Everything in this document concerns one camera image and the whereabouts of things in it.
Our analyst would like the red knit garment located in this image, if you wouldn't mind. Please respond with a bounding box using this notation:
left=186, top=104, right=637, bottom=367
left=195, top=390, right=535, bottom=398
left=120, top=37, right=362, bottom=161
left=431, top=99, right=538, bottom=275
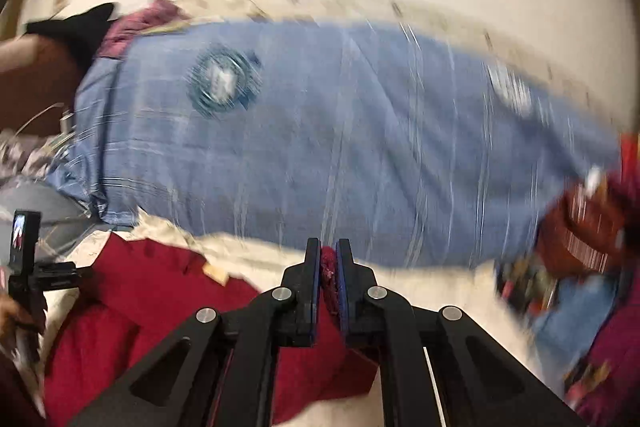
left=42, top=234, right=381, bottom=427

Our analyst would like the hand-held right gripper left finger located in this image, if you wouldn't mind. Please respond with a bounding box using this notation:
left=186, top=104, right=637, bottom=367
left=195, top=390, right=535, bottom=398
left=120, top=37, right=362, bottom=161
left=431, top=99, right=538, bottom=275
left=70, top=238, right=323, bottom=427

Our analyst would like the grey floral cloth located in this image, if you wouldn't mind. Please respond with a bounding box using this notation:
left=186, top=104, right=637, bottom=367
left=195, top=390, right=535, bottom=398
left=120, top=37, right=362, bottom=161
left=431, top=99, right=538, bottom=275
left=0, top=129, right=76, bottom=188

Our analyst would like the light blue cloth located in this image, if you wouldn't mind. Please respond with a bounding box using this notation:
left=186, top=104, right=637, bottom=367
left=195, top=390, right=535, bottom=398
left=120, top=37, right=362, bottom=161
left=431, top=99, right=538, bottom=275
left=530, top=277, right=621, bottom=358

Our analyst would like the multicoloured patterned cloth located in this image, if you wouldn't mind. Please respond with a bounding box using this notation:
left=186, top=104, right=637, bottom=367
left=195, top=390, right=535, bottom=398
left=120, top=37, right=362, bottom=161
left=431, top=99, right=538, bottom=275
left=495, top=254, right=557, bottom=314

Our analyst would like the maroon cloth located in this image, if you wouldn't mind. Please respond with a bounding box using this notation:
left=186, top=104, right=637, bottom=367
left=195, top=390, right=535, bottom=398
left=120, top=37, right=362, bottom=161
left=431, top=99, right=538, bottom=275
left=95, top=0, right=191, bottom=60

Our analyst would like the person's left hand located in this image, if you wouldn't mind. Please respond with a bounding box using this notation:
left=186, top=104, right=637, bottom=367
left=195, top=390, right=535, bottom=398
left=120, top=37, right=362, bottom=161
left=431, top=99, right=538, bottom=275
left=0, top=294, right=36, bottom=338

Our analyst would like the magenta cloth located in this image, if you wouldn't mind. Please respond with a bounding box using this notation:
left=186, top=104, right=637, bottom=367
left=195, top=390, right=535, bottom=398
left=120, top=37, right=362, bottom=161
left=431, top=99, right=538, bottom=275
left=565, top=302, right=640, bottom=418

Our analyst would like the blue plaid blanket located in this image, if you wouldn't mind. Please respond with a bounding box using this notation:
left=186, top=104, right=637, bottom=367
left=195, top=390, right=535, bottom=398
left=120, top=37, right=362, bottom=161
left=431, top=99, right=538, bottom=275
left=45, top=14, right=626, bottom=270

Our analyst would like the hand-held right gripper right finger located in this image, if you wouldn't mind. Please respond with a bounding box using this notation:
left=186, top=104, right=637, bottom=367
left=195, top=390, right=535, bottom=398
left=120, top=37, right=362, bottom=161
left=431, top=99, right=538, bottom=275
left=336, top=238, right=586, bottom=427

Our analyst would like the grey plaid pillow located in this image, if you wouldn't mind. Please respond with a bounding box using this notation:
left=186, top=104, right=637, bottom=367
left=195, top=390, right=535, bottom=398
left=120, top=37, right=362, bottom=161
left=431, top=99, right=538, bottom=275
left=0, top=179, right=108, bottom=258

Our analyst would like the rust striped garment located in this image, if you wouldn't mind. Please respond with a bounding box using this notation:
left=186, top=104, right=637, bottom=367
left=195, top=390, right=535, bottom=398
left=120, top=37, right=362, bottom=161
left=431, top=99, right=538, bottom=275
left=537, top=134, right=640, bottom=275

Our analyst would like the cream patterned bedsheet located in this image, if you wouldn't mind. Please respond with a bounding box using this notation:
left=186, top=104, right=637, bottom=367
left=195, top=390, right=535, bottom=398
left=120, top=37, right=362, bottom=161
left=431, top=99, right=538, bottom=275
left=35, top=212, right=566, bottom=427

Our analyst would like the brown wooden headboard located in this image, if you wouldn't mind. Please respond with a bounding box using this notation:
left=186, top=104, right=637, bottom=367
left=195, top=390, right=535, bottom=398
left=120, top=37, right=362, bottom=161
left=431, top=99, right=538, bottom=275
left=0, top=34, right=93, bottom=138

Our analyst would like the black cloth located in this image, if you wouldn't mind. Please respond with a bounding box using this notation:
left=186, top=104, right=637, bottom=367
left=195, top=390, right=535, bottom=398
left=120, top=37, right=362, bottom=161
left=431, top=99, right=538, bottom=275
left=25, top=3, right=117, bottom=72

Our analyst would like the white cable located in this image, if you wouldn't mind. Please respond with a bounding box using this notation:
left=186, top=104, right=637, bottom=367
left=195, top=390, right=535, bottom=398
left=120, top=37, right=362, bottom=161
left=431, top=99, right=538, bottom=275
left=15, top=103, right=68, bottom=135

